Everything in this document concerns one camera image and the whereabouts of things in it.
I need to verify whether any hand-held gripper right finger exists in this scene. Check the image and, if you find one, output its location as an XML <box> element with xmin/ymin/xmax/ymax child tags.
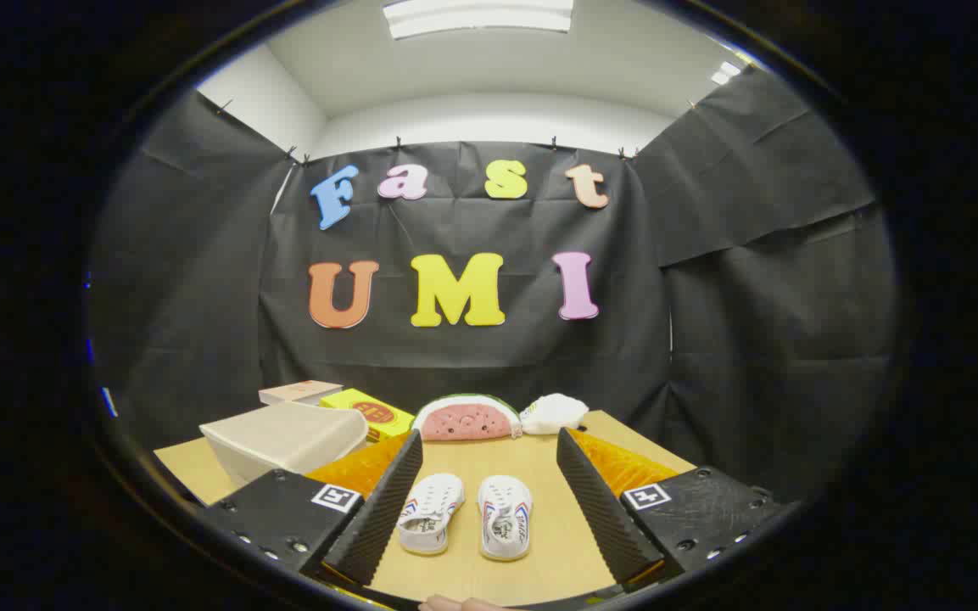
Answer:
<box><xmin>556</xmin><ymin>427</ymin><xmax>786</xmax><ymax>586</ymax></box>

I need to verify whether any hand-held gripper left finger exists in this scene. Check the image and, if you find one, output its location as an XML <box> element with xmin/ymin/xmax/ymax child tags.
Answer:
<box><xmin>197</xmin><ymin>429</ymin><xmax>424</xmax><ymax>588</ymax></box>

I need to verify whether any white canvas shoe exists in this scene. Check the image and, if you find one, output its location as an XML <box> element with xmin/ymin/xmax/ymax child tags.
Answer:
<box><xmin>478</xmin><ymin>474</ymin><xmax>534</xmax><ymax>562</ymax></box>
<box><xmin>398</xmin><ymin>473</ymin><xmax>466</xmax><ymax>557</ymax></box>

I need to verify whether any beige fabric storage box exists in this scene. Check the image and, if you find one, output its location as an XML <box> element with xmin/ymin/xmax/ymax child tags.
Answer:
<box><xmin>198</xmin><ymin>401</ymin><xmax>371</xmax><ymax>489</ymax></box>

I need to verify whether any yellow book with red circle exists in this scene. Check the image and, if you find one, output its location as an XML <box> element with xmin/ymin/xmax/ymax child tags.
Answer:
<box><xmin>319</xmin><ymin>388</ymin><xmax>416</xmax><ymax>443</ymax></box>

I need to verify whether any white plush toy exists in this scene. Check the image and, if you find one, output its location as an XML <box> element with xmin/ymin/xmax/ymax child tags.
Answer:
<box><xmin>520</xmin><ymin>393</ymin><xmax>590</xmax><ymax>435</ymax></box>

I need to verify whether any watermelon slice plush toy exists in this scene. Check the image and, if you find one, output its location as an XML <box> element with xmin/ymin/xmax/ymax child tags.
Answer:
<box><xmin>411</xmin><ymin>393</ymin><xmax>523</xmax><ymax>442</ymax></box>

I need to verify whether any beige book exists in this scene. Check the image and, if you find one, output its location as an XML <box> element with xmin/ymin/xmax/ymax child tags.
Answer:
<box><xmin>258</xmin><ymin>380</ymin><xmax>344</xmax><ymax>406</ymax></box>

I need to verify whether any black backdrop cloth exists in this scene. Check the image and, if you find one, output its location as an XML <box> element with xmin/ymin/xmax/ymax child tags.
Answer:
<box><xmin>90</xmin><ymin>68</ymin><xmax>901</xmax><ymax>503</ymax></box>

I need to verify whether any long ceiling light panel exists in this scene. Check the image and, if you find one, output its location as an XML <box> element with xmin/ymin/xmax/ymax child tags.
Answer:
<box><xmin>382</xmin><ymin>0</ymin><xmax>575</xmax><ymax>40</ymax></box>

